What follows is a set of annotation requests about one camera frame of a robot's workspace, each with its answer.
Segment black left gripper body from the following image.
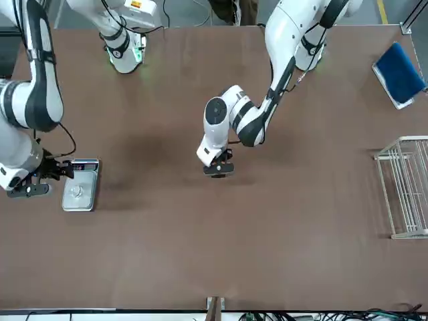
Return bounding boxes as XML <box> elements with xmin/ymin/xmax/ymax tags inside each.
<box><xmin>203</xmin><ymin>161</ymin><xmax>235</xmax><ymax>179</ymax></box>

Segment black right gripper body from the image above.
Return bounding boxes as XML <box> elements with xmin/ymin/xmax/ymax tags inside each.
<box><xmin>6</xmin><ymin>182</ymin><xmax>51</xmax><ymax>199</ymax></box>

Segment clear measuring cup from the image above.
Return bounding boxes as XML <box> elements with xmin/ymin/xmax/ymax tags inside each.
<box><xmin>68</xmin><ymin>184</ymin><xmax>88</xmax><ymax>201</ymax></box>

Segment white electronic scale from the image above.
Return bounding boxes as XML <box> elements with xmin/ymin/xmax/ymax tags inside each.
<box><xmin>62</xmin><ymin>158</ymin><xmax>100</xmax><ymax>213</ymax></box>

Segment white control box orange label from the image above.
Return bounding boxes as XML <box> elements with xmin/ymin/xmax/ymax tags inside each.
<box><xmin>122</xmin><ymin>0</ymin><xmax>158</xmax><ymax>18</ymax></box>

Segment green circuit board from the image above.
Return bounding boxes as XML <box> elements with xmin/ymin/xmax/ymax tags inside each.
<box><xmin>132</xmin><ymin>33</ymin><xmax>148</xmax><ymax>65</ymax></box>

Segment blue cloth-covered clear stand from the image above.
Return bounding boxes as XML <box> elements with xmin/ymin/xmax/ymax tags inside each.
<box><xmin>371</xmin><ymin>41</ymin><xmax>428</xmax><ymax>110</ymax></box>

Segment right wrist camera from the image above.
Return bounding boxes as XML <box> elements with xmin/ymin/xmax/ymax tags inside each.
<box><xmin>33</xmin><ymin>156</ymin><xmax>76</xmax><ymax>181</ymax></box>

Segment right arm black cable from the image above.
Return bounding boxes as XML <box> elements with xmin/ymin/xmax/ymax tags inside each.
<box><xmin>18</xmin><ymin>0</ymin><xmax>77</xmax><ymax>158</ymax></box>

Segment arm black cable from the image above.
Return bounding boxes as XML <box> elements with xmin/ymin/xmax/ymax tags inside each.
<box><xmin>267</xmin><ymin>19</ymin><xmax>330</xmax><ymax>101</ymax></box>
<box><xmin>18</xmin><ymin>0</ymin><xmax>77</xmax><ymax>158</ymax></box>

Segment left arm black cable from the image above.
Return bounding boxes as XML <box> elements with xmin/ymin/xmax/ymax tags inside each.
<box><xmin>267</xmin><ymin>19</ymin><xmax>330</xmax><ymax>101</ymax></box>

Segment aluminium frame post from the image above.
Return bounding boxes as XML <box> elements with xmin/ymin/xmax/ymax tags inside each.
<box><xmin>205</xmin><ymin>296</ymin><xmax>226</xmax><ymax>321</ymax></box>
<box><xmin>400</xmin><ymin>0</ymin><xmax>423</xmax><ymax>35</ymax></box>

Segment tangled black cables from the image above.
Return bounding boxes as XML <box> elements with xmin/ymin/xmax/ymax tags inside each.
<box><xmin>240</xmin><ymin>302</ymin><xmax>425</xmax><ymax>321</ymax></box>

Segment white wire rack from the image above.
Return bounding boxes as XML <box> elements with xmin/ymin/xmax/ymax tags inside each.
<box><xmin>373</xmin><ymin>135</ymin><xmax>428</xmax><ymax>240</ymax></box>

